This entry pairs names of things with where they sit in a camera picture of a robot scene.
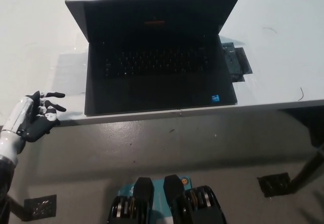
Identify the crinkled black plastic patch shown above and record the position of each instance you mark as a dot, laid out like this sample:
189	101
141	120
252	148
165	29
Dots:
231	59

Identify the black laptop computer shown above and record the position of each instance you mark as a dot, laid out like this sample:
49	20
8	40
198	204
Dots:
157	82

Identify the black metal table leg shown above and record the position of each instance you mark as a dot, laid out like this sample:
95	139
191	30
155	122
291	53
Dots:
307	168

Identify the thin dark thread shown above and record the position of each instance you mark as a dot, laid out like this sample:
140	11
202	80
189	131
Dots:
269	28

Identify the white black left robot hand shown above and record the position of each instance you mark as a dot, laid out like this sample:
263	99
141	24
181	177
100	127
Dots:
24	115

